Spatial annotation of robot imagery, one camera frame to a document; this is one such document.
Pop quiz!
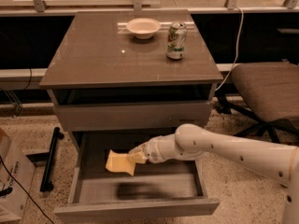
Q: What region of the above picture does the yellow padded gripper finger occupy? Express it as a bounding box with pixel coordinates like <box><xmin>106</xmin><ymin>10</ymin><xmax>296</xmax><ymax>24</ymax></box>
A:
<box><xmin>132</xmin><ymin>142</ymin><xmax>148</xmax><ymax>153</ymax></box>
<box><xmin>128</xmin><ymin>151</ymin><xmax>148</xmax><ymax>164</ymax></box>

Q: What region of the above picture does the green soda can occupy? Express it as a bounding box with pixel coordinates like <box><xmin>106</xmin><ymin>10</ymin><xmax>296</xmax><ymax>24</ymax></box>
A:
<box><xmin>166</xmin><ymin>21</ymin><xmax>187</xmax><ymax>60</ymax></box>

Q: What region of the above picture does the cardboard box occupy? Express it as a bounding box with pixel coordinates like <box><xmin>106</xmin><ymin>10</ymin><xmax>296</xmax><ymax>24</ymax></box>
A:
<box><xmin>0</xmin><ymin>130</ymin><xmax>35</xmax><ymax>222</ymax></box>

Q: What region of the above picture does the black cable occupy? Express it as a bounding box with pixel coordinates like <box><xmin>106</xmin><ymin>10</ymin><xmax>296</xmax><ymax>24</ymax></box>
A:
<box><xmin>0</xmin><ymin>154</ymin><xmax>56</xmax><ymax>224</ymax></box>

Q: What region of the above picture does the white bowl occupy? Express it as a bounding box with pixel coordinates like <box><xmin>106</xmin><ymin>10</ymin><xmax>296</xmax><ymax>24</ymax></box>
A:
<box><xmin>126</xmin><ymin>18</ymin><xmax>161</xmax><ymax>39</ymax></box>

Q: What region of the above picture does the black metal stand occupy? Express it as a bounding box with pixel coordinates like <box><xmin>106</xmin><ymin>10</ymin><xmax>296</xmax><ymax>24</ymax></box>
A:
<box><xmin>27</xmin><ymin>127</ymin><xmax>64</xmax><ymax>192</ymax></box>

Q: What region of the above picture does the grey drawer cabinet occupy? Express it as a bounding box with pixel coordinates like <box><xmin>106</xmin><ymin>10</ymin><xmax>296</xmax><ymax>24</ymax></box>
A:
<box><xmin>38</xmin><ymin>9</ymin><xmax>224</xmax><ymax>151</ymax></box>

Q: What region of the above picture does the open grey middle drawer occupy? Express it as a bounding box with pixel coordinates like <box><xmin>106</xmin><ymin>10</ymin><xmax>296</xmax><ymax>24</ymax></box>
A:
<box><xmin>55</xmin><ymin>128</ymin><xmax>220</xmax><ymax>223</ymax></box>

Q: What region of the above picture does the metal window railing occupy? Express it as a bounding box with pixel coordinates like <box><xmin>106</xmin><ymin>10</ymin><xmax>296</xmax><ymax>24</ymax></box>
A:
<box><xmin>0</xmin><ymin>0</ymin><xmax>299</xmax><ymax>17</ymax></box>

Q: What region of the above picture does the yellow sponge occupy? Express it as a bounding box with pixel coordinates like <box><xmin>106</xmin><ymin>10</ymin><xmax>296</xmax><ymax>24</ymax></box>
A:
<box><xmin>106</xmin><ymin>150</ymin><xmax>135</xmax><ymax>175</ymax></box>

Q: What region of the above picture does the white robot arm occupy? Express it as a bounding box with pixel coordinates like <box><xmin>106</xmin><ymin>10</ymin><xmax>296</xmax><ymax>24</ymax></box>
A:
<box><xmin>129</xmin><ymin>124</ymin><xmax>299</xmax><ymax>224</ymax></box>

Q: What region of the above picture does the grey office chair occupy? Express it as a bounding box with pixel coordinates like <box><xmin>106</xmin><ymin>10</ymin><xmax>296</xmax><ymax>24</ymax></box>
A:
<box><xmin>215</xmin><ymin>62</ymin><xmax>299</xmax><ymax>143</ymax></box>

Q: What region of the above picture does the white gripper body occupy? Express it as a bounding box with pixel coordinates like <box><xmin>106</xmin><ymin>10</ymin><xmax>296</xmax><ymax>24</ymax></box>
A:
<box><xmin>144</xmin><ymin>136</ymin><xmax>165</xmax><ymax>163</ymax></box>

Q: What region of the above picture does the white cable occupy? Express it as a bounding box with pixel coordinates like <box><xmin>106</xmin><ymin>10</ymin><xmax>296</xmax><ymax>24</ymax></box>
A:
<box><xmin>214</xmin><ymin>6</ymin><xmax>245</xmax><ymax>92</ymax></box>

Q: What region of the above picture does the closed grey top drawer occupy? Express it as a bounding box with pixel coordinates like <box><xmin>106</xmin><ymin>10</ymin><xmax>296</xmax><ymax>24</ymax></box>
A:
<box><xmin>54</xmin><ymin>101</ymin><xmax>213</xmax><ymax>132</ymax></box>

